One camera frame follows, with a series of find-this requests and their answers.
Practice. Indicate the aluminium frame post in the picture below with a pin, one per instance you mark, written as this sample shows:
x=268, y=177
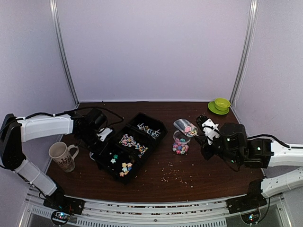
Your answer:
x=63, y=56
x=248, y=40

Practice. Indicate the metal scoop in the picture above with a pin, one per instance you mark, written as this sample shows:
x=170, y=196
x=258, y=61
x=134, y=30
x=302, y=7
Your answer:
x=186, y=127

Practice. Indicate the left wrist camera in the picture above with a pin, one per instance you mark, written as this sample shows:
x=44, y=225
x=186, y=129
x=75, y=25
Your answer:
x=104, y=134

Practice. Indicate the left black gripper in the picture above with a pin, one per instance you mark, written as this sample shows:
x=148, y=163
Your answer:
x=99, y=152

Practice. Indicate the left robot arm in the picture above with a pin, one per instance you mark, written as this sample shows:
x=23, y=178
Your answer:
x=90, y=129

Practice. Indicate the clear plastic cup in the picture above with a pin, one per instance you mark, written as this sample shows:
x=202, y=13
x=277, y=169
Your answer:
x=181, y=143

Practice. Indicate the front aluminium rail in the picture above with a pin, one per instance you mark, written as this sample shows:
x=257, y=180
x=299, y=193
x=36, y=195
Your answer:
x=100, y=213

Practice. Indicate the green bowl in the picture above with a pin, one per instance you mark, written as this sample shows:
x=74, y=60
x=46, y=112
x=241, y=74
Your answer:
x=222, y=104

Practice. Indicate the right aluminium frame post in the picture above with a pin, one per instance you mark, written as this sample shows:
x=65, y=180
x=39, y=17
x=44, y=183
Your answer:
x=248, y=40

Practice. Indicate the cream floral mug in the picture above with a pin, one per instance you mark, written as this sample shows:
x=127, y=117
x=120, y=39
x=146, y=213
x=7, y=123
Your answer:
x=64, y=155

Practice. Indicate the green saucer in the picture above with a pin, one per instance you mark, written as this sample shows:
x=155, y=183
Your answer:
x=212, y=108

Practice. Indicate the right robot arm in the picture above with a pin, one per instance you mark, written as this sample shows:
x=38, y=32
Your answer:
x=231, y=144

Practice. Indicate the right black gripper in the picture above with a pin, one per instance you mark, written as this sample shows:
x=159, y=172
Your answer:
x=203, y=142

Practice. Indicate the left aluminium frame post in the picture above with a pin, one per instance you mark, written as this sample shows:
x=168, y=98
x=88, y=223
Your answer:
x=63, y=56

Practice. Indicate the black three-compartment candy tray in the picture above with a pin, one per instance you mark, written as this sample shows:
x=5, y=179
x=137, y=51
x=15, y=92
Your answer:
x=128, y=150

